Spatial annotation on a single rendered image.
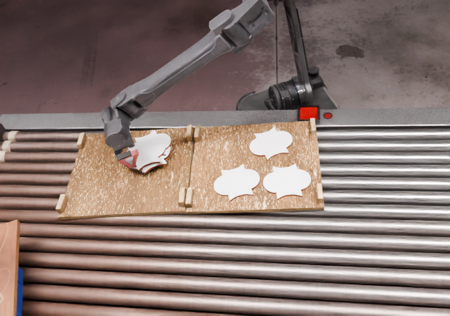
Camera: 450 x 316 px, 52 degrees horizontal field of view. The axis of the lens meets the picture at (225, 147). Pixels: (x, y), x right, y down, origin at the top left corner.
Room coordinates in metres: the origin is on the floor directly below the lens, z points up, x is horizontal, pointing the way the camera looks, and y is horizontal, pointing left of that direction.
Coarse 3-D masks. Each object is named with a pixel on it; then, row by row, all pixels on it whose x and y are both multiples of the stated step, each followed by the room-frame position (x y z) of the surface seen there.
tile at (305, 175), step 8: (280, 168) 0.88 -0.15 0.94; (288, 168) 0.88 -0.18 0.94; (296, 168) 0.87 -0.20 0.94; (272, 176) 0.86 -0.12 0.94; (280, 176) 0.85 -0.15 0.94; (288, 176) 0.85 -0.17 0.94; (296, 176) 0.84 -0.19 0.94; (304, 176) 0.83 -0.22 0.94; (264, 184) 0.84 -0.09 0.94; (272, 184) 0.83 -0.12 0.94; (280, 184) 0.82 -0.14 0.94; (288, 184) 0.82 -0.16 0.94; (296, 184) 0.81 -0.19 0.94; (304, 184) 0.80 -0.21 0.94; (272, 192) 0.80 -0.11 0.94; (280, 192) 0.79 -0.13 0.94; (288, 192) 0.79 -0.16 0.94; (296, 192) 0.78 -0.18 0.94
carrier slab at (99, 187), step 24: (96, 144) 1.17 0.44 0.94; (192, 144) 1.07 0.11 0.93; (96, 168) 1.05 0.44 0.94; (120, 168) 1.03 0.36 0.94; (168, 168) 0.99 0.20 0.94; (72, 192) 0.97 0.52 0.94; (96, 192) 0.95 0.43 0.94; (120, 192) 0.93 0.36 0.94; (144, 192) 0.91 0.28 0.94; (168, 192) 0.89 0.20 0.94; (72, 216) 0.87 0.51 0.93; (96, 216) 0.86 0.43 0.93
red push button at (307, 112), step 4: (300, 108) 1.14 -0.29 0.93; (304, 108) 1.13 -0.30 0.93; (308, 108) 1.13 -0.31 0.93; (312, 108) 1.12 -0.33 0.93; (316, 108) 1.12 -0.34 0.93; (300, 112) 1.12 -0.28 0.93; (304, 112) 1.11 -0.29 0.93; (308, 112) 1.11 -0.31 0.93; (312, 112) 1.10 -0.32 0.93; (316, 112) 1.10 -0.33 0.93; (300, 116) 1.10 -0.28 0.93; (304, 116) 1.09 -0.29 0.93; (308, 116) 1.09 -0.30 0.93; (312, 116) 1.09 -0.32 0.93; (316, 116) 1.08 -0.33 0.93
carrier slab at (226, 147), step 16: (208, 128) 1.13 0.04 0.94; (224, 128) 1.11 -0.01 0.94; (240, 128) 1.10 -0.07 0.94; (256, 128) 1.08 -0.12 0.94; (272, 128) 1.07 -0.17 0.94; (288, 128) 1.05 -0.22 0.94; (304, 128) 1.03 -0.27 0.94; (208, 144) 1.05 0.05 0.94; (224, 144) 1.04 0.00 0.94; (240, 144) 1.02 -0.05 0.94; (304, 144) 0.97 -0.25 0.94; (192, 160) 1.00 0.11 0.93; (208, 160) 0.98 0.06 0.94; (224, 160) 0.97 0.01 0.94; (240, 160) 0.96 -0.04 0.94; (256, 160) 0.94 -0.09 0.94; (272, 160) 0.93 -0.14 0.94; (288, 160) 0.91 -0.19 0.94; (304, 160) 0.90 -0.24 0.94; (192, 176) 0.93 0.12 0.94; (208, 176) 0.92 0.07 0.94; (320, 176) 0.83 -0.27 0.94; (208, 192) 0.86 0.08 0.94; (256, 192) 0.82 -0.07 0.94; (304, 192) 0.78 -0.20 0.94; (192, 208) 0.81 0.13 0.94; (208, 208) 0.80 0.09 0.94; (224, 208) 0.78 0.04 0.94; (240, 208) 0.77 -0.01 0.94; (256, 208) 0.76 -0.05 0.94; (272, 208) 0.75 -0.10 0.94; (288, 208) 0.74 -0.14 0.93; (304, 208) 0.73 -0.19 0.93; (320, 208) 0.72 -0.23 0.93
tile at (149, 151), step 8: (136, 144) 1.07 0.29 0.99; (144, 144) 1.07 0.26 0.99; (152, 144) 1.06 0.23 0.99; (160, 144) 1.05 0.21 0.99; (144, 152) 1.03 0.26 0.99; (152, 152) 1.02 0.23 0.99; (160, 152) 1.02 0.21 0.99; (128, 160) 1.01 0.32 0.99; (144, 160) 1.00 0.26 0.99; (152, 160) 0.99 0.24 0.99
